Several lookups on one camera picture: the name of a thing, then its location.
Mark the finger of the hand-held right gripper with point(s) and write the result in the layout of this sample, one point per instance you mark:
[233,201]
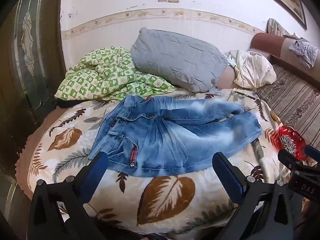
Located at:
[288,158]
[312,152]

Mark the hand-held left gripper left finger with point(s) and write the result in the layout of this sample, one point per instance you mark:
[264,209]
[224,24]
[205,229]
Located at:
[96,170]

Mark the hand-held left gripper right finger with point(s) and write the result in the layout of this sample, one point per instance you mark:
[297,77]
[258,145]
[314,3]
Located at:
[231,180]

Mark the blue denim pants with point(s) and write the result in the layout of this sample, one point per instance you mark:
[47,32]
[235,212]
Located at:
[162,142]

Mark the pile of sunflower seeds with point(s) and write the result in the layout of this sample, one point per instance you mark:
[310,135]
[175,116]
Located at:
[288,143]

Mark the red glass bowl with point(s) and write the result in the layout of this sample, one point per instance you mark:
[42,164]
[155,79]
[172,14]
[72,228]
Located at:
[280,132]

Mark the leaf printed blanket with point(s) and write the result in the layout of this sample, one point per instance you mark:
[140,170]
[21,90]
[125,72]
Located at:
[162,197]

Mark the brown fringed bedspread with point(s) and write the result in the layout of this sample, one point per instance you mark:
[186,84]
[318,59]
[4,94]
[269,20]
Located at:
[21,172]

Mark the black pen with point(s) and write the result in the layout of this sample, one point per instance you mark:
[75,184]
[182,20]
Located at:
[245,95]

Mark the green checked blanket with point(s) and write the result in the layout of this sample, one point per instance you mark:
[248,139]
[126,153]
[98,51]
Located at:
[100,75]

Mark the cream pillow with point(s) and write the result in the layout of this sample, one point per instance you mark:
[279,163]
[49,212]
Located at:
[252,70]

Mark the pink pillow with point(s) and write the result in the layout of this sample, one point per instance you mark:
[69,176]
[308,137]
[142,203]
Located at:
[223,80]

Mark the grey crumpled cloth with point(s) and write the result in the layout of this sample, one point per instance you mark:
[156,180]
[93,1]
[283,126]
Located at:
[303,51]

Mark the light teal cloth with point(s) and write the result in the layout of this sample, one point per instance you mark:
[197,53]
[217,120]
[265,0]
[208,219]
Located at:
[232,62]

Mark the brown sofa bolster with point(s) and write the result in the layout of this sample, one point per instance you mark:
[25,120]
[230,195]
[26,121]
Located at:
[267,42]

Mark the patterned cushion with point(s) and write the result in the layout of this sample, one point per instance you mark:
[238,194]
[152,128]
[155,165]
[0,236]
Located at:
[277,27]

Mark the grey quilted pillow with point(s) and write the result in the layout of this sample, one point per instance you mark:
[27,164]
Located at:
[175,57]

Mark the dark wooden glass door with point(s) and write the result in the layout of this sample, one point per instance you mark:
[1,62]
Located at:
[27,42]

